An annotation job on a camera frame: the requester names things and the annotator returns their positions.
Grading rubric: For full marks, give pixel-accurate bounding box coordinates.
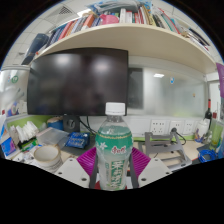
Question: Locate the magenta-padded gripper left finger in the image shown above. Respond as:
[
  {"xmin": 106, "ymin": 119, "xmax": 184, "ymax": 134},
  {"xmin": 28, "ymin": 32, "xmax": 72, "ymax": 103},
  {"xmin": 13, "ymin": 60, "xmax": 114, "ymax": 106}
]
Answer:
[{"xmin": 54, "ymin": 146, "xmax": 101, "ymax": 190}]

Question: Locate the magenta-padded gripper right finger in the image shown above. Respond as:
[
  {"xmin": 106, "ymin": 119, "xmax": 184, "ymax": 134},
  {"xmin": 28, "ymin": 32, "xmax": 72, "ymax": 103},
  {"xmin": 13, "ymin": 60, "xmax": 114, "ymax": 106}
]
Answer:
[{"xmin": 127, "ymin": 146, "xmax": 173, "ymax": 189}]

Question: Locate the green-labelled clear drink bottle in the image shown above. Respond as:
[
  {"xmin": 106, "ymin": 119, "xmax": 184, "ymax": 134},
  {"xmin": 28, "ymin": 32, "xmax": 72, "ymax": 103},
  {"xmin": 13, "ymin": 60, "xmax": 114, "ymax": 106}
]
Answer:
[{"xmin": 95, "ymin": 102, "xmax": 134, "ymax": 192}]

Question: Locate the grey metal laptop stand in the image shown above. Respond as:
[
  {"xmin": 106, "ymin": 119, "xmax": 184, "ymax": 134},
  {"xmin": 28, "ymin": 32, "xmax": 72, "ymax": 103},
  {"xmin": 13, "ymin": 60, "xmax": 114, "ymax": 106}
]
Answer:
[{"xmin": 138, "ymin": 130, "xmax": 193, "ymax": 171}]

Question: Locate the blue circuit board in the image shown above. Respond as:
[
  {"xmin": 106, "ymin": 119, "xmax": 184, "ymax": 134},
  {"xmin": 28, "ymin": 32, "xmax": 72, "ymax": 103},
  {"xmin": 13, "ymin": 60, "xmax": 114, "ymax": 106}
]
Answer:
[{"xmin": 64, "ymin": 132, "xmax": 91, "ymax": 150}]

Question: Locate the clear plastic bag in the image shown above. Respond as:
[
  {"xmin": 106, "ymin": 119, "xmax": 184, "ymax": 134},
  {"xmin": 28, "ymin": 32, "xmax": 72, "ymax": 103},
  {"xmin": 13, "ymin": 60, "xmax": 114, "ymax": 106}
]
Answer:
[{"xmin": 35, "ymin": 127, "xmax": 70, "ymax": 147}]

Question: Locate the black monitor stand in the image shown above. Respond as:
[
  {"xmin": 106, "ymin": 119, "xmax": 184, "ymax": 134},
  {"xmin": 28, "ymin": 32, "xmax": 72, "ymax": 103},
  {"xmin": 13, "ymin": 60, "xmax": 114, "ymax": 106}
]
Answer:
[{"xmin": 63, "ymin": 114, "xmax": 81, "ymax": 134}]

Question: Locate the stack of white napkins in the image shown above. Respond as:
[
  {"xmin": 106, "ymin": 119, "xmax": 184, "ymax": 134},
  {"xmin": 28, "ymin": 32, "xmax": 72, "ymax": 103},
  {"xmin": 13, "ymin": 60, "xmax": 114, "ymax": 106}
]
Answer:
[{"xmin": 14, "ymin": 120, "xmax": 40, "ymax": 144}]

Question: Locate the white ceramic jar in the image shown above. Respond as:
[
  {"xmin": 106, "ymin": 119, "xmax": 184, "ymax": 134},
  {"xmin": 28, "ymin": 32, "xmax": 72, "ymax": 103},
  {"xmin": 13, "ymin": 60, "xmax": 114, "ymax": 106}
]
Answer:
[{"xmin": 194, "ymin": 119, "xmax": 211, "ymax": 140}]

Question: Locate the black computer monitor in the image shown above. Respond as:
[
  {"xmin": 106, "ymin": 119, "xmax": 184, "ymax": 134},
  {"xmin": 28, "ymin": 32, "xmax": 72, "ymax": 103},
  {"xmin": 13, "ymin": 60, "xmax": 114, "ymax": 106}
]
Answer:
[{"xmin": 27, "ymin": 47, "xmax": 130, "ymax": 117}]

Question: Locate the purple hanging banner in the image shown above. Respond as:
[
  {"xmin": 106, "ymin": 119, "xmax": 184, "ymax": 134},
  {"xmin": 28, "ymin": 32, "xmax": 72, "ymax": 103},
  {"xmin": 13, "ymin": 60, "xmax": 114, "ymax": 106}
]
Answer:
[{"xmin": 215, "ymin": 62, "xmax": 224, "ymax": 100}]

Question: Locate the beige shelf with books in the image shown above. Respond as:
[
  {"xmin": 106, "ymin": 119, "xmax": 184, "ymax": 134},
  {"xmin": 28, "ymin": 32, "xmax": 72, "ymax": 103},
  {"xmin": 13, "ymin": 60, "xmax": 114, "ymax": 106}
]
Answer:
[{"xmin": 21, "ymin": 0, "xmax": 218, "ymax": 76}]

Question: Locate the white wall socket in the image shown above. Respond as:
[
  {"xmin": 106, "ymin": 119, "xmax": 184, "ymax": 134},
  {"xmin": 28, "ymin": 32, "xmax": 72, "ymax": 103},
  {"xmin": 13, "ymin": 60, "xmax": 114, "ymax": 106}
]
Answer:
[
  {"xmin": 168, "ymin": 120, "xmax": 184, "ymax": 135},
  {"xmin": 149, "ymin": 119, "xmax": 168, "ymax": 136},
  {"xmin": 184, "ymin": 120, "xmax": 196, "ymax": 135}
]

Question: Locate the coiled blue cable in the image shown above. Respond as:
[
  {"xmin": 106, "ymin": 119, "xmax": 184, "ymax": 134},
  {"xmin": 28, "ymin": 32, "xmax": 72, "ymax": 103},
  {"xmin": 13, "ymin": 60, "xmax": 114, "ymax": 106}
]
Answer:
[{"xmin": 198, "ymin": 148, "xmax": 220, "ymax": 164}]

